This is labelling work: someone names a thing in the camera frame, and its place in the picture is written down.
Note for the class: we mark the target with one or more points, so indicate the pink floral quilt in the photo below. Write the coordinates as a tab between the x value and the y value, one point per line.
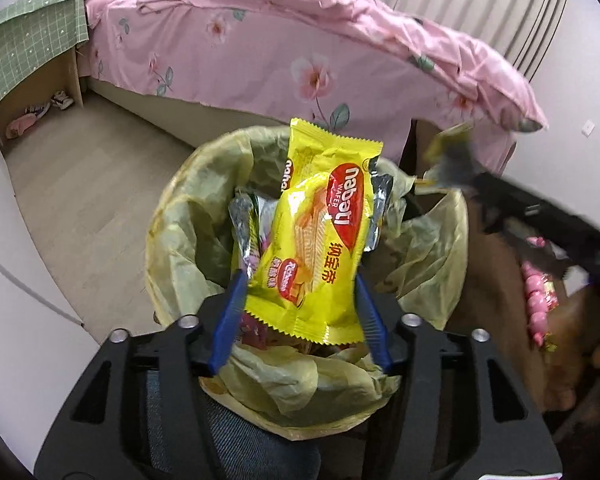
255	50

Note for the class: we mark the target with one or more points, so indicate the pink candy packet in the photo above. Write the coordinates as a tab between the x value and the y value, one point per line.
537	300

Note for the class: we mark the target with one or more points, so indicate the yellow wafer packet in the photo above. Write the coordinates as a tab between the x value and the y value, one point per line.
320	240

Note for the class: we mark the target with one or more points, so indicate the silver foil wrapper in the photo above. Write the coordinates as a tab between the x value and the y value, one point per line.
380	195

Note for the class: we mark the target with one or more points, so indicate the striped curtain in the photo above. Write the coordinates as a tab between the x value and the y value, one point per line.
540	20

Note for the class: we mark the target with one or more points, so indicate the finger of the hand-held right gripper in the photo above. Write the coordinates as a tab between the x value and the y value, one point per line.
500	195
535	255

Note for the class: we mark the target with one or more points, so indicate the green checked cloth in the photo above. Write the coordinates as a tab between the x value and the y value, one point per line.
30	40

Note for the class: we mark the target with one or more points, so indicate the beige bed base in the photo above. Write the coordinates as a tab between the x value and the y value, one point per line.
145	105

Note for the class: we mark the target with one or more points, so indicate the white wall socket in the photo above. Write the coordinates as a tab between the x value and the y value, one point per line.
588	128

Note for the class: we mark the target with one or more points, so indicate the white patterned shoe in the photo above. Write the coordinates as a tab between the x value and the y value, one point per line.
62	100

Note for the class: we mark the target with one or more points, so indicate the person's leg in jeans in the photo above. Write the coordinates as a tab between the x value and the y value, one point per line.
240	440

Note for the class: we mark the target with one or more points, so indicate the silver purple wrapper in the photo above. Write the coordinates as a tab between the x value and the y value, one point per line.
247	230

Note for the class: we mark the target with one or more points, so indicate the wooden nightstand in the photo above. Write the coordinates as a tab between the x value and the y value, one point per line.
40	85

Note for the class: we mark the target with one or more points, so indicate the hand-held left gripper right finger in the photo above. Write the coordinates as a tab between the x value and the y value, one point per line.
372	325

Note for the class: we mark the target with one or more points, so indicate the pink slipper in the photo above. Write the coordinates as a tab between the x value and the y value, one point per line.
25	122

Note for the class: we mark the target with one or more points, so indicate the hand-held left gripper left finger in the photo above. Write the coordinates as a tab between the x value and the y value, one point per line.
230	315

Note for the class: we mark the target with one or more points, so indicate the white cabinet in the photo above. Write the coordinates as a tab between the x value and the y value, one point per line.
15	270

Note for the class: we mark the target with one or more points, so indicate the yellow grey wrapper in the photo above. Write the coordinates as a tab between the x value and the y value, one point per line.
450	160

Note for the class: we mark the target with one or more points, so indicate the yellow-lined trash bin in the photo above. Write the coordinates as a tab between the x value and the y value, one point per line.
195	200

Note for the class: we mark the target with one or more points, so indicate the red pink wrapper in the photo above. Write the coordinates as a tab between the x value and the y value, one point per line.
254	331

